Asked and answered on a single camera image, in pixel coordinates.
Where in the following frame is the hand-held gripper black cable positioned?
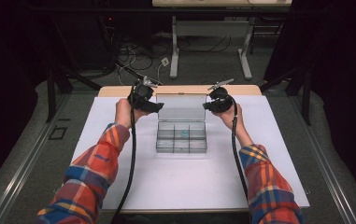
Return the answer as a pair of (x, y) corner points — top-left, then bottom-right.
(230, 96), (250, 203)
(109, 79), (137, 224)

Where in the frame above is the left hand-held gripper black cable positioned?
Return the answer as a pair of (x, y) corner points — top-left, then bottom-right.
(109, 79), (137, 224)

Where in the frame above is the aluminium floor rail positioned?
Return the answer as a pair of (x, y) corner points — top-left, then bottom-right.
(291, 96), (356, 224)
(0, 92), (71, 224)

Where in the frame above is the white-legged desk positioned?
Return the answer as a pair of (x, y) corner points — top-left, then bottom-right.
(151, 0), (292, 80)

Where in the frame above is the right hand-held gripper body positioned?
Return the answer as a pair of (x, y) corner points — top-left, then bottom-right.
(207, 78), (236, 114)

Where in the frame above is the black equipment with red light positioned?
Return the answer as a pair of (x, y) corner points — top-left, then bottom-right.
(53, 12), (118, 73)

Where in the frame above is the right hand-held gripper black cable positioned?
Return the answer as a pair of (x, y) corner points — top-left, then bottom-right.
(230, 96), (250, 203)

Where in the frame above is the person's left hand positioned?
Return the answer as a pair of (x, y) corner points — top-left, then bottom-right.
(114, 98), (150, 129)

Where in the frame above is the clear grey compartment box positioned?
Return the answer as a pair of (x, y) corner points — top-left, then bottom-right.
(155, 92), (208, 154)

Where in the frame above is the black metal stand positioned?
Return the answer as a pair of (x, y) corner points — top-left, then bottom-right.
(46, 66), (102, 124)
(259, 66), (312, 125)

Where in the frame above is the white table sheet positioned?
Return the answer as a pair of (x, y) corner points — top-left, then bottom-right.
(69, 94), (310, 211)

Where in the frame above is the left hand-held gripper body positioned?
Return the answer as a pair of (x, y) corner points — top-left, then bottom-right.
(127, 76), (159, 110)

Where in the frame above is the black floor cable bundle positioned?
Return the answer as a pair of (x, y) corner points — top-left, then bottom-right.
(104, 31), (174, 87)

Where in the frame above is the dark curtain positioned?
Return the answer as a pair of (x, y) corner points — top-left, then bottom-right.
(291, 0), (356, 200)
(0, 0), (48, 194)

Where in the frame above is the person's right hand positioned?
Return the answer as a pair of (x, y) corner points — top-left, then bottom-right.
(212, 104), (246, 132)

